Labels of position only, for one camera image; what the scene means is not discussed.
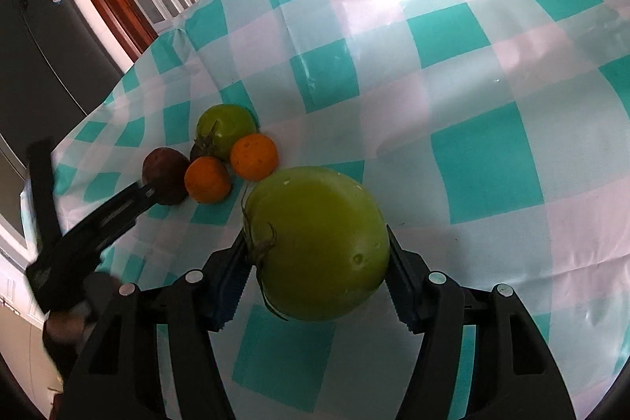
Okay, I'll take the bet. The green tomato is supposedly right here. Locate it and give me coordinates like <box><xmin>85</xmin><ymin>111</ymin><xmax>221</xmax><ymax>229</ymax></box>
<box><xmin>195</xmin><ymin>104</ymin><xmax>258</xmax><ymax>161</ymax></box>
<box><xmin>241</xmin><ymin>166</ymin><xmax>390</xmax><ymax>322</ymax></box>

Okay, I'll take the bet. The red apple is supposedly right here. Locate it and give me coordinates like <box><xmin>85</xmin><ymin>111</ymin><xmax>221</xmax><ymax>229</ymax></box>
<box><xmin>142</xmin><ymin>147</ymin><xmax>190</xmax><ymax>206</ymax></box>

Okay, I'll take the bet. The green tomato front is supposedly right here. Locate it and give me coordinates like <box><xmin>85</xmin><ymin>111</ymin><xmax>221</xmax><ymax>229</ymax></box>
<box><xmin>241</xmin><ymin>166</ymin><xmax>390</xmax><ymax>322</ymax></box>

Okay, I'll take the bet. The dark grey refrigerator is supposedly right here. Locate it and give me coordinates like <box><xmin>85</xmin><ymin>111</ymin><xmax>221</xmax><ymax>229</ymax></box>
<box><xmin>0</xmin><ymin>0</ymin><xmax>123</xmax><ymax>163</ymax></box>

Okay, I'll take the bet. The person left hand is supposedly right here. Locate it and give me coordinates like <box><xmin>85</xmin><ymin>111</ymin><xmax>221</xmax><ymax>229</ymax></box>
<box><xmin>43</xmin><ymin>272</ymin><xmax>122</xmax><ymax>345</ymax></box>

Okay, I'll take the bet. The orange tangerine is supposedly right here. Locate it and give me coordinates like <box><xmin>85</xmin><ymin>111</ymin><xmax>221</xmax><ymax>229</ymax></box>
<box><xmin>185</xmin><ymin>157</ymin><xmax>232</xmax><ymax>205</ymax></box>
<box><xmin>230</xmin><ymin>133</ymin><xmax>279</xmax><ymax>182</ymax></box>

